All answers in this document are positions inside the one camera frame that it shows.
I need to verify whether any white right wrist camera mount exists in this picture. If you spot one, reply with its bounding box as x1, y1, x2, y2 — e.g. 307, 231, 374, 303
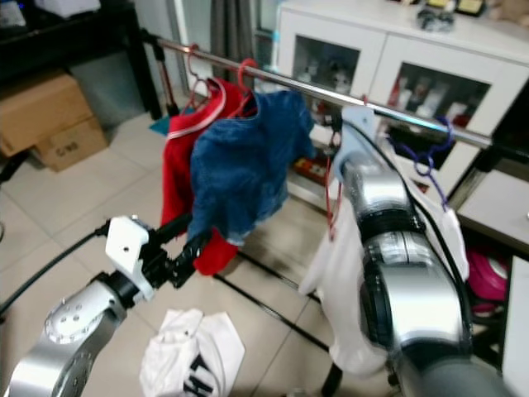
335, 106, 379, 166

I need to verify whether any grey curtain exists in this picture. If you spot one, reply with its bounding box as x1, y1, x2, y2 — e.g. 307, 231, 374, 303
209, 0, 257, 63

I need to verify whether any small cardboard box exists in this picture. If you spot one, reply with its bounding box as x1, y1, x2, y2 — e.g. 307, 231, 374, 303
33, 117, 110, 172

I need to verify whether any red garment white collar trim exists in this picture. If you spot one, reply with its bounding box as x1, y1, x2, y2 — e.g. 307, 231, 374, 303
165, 79, 253, 275

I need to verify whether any black shelf unit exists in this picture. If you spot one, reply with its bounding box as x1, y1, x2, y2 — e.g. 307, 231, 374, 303
0, 0, 162, 121

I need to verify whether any large cardboard box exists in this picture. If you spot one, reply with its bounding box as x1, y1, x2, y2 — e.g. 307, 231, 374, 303
0, 73, 100, 156

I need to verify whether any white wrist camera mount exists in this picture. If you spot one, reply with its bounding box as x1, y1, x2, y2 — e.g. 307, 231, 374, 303
106, 217, 154, 303
335, 106, 379, 166

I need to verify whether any teal floor mat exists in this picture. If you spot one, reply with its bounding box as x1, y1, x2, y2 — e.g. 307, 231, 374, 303
149, 114, 174, 138

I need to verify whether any pink round object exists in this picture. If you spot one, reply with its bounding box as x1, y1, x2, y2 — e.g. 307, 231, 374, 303
467, 248, 510, 313

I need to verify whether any red plastic hanger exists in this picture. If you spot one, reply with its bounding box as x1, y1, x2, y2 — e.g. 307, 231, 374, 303
325, 149, 342, 242
183, 45, 220, 112
236, 58, 261, 112

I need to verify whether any white shirt black print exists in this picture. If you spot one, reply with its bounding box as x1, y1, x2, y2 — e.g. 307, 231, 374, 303
139, 309, 245, 397

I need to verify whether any purple plastic hanger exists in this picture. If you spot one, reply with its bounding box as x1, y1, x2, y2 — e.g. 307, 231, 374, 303
384, 116, 455, 212

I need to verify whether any white glass-door cabinet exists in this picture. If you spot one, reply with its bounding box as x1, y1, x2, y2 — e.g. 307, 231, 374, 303
273, 0, 529, 208

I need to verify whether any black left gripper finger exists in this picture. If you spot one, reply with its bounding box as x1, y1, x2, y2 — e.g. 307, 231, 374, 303
155, 213, 196, 242
175, 233, 212, 278

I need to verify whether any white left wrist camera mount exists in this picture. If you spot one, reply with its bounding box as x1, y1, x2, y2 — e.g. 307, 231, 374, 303
106, 217, 154, 303

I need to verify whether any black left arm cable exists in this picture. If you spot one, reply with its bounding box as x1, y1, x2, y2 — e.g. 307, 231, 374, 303
0, 230, 112, 315

